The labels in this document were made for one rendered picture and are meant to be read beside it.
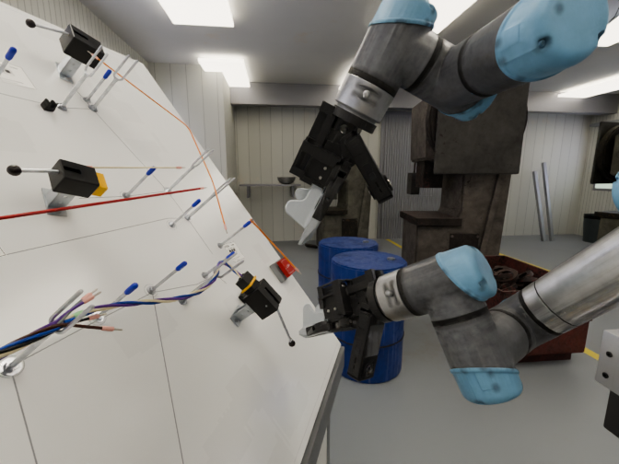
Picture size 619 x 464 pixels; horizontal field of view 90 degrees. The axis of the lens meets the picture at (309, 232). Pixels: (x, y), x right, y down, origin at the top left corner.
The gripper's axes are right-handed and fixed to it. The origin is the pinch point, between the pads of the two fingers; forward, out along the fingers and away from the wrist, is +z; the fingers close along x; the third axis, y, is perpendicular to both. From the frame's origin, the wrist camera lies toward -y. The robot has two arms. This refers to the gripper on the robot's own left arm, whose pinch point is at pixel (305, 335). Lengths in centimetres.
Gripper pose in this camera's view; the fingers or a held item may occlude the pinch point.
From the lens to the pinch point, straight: 64.8
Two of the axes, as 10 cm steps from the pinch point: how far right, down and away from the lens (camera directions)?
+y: -1.7, -9.1, 3.9
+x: -7.1, -1.6, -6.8
